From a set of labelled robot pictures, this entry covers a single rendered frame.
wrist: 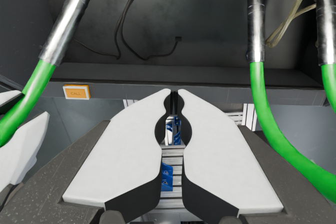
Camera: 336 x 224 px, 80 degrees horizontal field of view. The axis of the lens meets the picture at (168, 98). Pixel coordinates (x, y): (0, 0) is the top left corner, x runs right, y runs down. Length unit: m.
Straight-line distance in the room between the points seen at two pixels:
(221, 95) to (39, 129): 0.35
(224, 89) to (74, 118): 1.52
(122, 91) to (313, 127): 1.73
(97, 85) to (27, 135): 0.29
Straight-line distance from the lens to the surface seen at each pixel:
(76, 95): 0.47
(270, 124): 0.21
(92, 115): 1.75
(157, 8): 0.51
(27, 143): 0.19
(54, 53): 0.21
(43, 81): 0.21
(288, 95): 0.50
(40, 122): 0.19
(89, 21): 0.55
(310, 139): 2.06
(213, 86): 0.44
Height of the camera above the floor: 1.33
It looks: 61 degrees down
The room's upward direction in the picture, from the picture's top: 175 degrees counter-clockwise
